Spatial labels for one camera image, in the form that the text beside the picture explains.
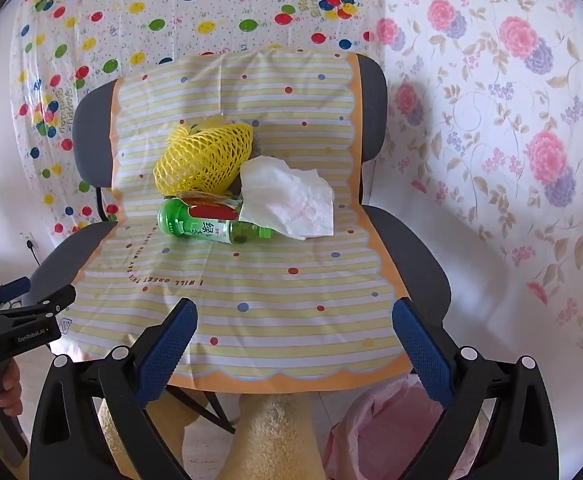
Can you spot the yellow striped plastic cloth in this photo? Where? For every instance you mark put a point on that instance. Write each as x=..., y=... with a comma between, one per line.
x=271, y=285

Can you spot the white wall socket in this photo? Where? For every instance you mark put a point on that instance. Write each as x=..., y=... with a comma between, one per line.
x=27, y=239

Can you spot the red white noodle bowl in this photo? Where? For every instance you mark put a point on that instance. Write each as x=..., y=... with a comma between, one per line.
x=207, y=208

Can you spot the balloon printed sheet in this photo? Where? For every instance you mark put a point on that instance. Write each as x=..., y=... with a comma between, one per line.
x=171, y=10

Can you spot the pink plastic bag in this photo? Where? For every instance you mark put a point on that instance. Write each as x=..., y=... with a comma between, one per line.
x=371, y=425

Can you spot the green tea bottle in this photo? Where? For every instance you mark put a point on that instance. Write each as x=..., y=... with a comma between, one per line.
x=196, y=225

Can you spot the floral printed sheet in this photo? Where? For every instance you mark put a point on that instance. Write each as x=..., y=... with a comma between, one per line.
x=496, y=110

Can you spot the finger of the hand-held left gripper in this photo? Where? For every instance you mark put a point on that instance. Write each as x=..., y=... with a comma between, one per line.
x=14, y=287
x=49, y=302

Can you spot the grey office chair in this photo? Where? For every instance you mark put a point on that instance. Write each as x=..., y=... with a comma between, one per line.
x=371, y=90

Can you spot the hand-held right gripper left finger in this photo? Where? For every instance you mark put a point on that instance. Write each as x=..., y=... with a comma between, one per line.
x=170, y=346

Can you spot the yellow foam net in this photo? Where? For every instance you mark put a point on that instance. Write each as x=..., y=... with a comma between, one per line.
x=201, y=160

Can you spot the white tissue paper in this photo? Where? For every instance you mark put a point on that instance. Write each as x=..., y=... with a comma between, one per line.
x=291, y=195

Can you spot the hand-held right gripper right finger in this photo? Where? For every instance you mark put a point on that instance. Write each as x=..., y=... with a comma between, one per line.
x=421, y=346

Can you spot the fluffy yellow cloth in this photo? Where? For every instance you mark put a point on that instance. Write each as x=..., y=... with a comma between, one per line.
x=271, y=435

